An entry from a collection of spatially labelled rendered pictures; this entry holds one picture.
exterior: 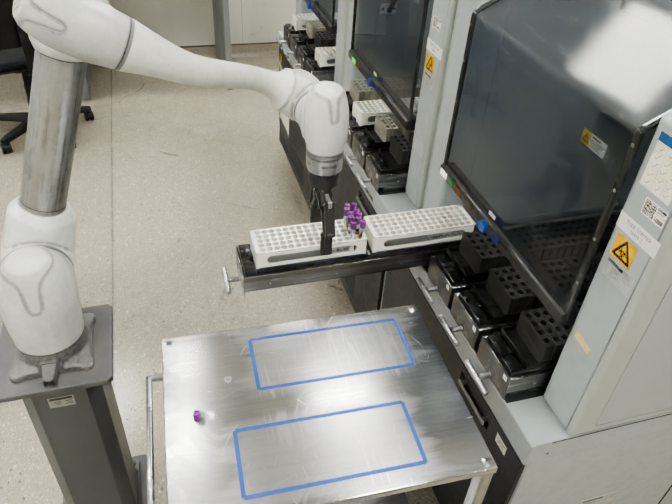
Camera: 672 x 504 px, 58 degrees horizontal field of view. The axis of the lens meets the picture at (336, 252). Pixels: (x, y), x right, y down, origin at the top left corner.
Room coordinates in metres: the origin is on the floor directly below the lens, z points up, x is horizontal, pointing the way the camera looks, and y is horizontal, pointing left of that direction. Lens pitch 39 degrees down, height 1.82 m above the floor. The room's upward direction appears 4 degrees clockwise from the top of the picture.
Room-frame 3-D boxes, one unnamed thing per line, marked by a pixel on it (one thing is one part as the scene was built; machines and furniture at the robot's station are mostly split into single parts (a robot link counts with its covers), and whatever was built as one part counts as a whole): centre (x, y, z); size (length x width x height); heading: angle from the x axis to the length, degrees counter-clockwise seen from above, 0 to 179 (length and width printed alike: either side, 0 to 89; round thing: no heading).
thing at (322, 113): (1.29, 0.05, 1.20); 0.13 x 0.11 x 0.16; 24
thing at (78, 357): (0.95, 0.65, 0.73); 0.22 x 0.18 x 0.06; 19
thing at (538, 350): (0.96, -0.46, 0.85); 0.12 x 0.02 x 0.06; 18
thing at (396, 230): (1.37, -0.22, 0.83); 0.30 x 0.10 x 0.06; 109
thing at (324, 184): (1.28, 0.04, 1.01); 0.08 x 0.07 x 0.09; 19
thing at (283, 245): (1.27, 0.07, 0.83); 0.30 x 0.10 x 0.06; 109
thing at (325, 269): (1.31, -0.05, 0.78); 0.73 x 0.14 x 0.09; 109
